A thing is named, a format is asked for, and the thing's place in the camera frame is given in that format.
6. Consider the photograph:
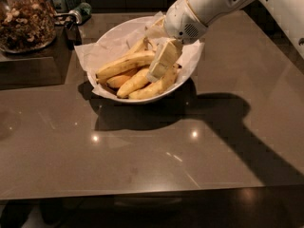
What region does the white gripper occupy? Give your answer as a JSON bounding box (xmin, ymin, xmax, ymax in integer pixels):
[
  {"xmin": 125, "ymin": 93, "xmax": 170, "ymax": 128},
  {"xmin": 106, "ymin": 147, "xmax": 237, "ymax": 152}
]
[{"xmin": 145, "ymin": 0, "xmax": 207, "ymax": 83}]

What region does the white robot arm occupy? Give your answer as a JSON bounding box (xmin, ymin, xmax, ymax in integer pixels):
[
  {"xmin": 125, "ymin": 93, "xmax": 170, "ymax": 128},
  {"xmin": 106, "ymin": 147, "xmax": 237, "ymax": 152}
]
[{"xmin": 146, "ymin": 0, "xmax": 304, "ymax": 82}]

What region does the back yellow banana with stem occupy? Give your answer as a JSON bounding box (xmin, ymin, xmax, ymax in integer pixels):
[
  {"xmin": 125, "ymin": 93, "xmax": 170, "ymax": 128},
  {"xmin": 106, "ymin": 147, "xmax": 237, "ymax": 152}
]
[{"xmin": 124, "ymin": 37, "xmax": 154, "ymax": 56}]

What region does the top long yellow banana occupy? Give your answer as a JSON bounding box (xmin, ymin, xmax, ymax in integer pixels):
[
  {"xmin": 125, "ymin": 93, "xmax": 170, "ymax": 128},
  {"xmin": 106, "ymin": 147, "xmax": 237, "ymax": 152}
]
[{"xmin": 96, "ymin": 50, "xmax": 155, "ymax": 81}]

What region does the white bowl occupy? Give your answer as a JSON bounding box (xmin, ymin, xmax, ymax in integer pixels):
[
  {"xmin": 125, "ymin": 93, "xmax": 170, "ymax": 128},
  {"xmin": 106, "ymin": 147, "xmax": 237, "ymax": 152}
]
[{"xmin": 86, "ymin": 15, "xmax": 201, "ymax": 105}]

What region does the middle yellow banana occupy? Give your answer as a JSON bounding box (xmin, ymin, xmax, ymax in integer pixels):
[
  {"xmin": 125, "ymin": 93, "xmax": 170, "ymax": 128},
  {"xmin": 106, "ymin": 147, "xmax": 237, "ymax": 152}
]
[{"xmin": 117, "ymin": 67, "xmax": 149, "ymax": 98}]

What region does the front right yellow banana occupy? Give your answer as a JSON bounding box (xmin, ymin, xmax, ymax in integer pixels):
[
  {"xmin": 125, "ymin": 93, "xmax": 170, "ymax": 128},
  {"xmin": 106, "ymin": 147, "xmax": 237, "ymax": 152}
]
[{"xmin": 128, "ymin": 64, "xmax": 179, "ymax": 100}]

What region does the small orange-yellow banana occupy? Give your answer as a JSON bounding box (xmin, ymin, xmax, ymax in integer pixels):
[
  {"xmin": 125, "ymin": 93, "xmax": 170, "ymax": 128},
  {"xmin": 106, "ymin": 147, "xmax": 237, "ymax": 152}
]
[{"xmin": 106, "ymin": 69, "xmax": 137, "ymax": 88}]

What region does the white paper liner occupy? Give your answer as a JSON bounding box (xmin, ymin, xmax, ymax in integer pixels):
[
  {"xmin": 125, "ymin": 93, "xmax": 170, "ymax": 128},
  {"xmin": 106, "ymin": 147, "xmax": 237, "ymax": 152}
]
[{"xmin": 74, "ymin": 10, "xmax": 205, "ymax": 101}]

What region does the dark raised platform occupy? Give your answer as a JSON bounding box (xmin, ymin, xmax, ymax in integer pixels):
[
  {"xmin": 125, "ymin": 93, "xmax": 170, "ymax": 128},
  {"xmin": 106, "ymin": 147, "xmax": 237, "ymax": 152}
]
[{"xmin": 0, "ymin": 28, "xmax": 72, "ymax": 90}]

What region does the glass jar of nuts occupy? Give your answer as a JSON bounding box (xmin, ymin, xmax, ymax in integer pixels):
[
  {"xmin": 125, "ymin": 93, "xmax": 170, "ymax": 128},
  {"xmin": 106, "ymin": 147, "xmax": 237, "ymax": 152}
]
[{"xmin": 0, "ymin": 0, "xmax": 56, "ymax": 53}]

